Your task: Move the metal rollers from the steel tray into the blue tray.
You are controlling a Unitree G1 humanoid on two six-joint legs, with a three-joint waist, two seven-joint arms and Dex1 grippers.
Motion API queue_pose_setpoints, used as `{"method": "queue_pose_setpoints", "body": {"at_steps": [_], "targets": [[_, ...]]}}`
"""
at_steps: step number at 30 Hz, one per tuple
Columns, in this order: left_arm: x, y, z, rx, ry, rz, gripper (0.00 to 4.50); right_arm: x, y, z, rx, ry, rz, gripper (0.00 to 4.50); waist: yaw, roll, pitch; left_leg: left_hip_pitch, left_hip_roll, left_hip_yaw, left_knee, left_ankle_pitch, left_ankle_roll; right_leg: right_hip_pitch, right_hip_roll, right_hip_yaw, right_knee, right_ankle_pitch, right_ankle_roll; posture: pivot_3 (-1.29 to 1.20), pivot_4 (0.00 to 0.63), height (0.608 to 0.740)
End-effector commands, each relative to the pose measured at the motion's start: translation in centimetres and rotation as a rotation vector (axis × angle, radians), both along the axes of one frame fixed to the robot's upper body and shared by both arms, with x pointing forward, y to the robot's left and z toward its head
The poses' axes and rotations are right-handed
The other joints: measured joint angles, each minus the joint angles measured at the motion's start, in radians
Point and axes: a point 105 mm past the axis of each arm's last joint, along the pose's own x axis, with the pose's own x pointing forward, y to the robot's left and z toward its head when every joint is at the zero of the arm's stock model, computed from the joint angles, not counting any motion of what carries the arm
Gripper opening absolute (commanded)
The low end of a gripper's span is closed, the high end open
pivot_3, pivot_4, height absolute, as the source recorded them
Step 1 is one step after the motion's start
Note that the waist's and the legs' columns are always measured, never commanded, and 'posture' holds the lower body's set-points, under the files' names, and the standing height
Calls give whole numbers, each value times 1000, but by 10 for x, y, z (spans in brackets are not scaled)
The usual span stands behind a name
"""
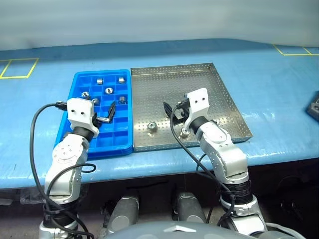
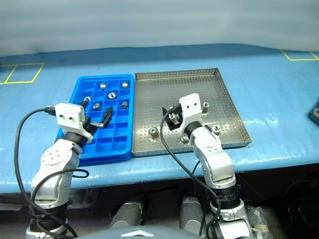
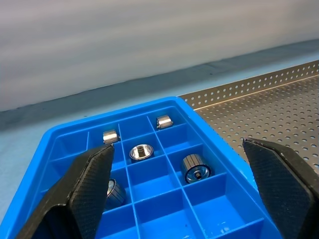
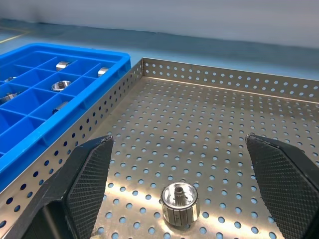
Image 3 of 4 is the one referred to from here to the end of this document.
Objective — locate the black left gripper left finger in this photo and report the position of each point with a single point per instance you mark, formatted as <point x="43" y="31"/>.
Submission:
<point x="82" y="194"/>

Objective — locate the perforated metal tray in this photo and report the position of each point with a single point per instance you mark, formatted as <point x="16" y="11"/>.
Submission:
<point x="261" y="112"/>

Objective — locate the blue compartment tray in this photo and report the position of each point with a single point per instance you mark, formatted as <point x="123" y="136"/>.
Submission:
<point x="154" y="181"/>

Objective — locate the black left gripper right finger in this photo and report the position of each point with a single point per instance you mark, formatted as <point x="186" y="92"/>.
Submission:
<point x="279" y="189"/>

